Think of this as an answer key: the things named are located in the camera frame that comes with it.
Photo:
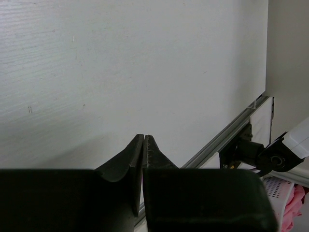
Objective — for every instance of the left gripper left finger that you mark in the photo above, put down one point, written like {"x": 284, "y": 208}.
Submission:
{"x": 104, "y": 199}

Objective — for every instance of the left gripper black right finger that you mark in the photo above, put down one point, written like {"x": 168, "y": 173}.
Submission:
{"x": 202, "y": 200}

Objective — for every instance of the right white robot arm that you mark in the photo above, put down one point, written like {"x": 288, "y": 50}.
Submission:
{"x": 282, "y": 155}

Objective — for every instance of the pink cloth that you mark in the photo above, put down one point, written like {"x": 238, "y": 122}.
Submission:
{"x": 292, "y": 208}

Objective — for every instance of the aluminium rail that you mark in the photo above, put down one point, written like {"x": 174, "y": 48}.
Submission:
{"x": 207, "y": 152}

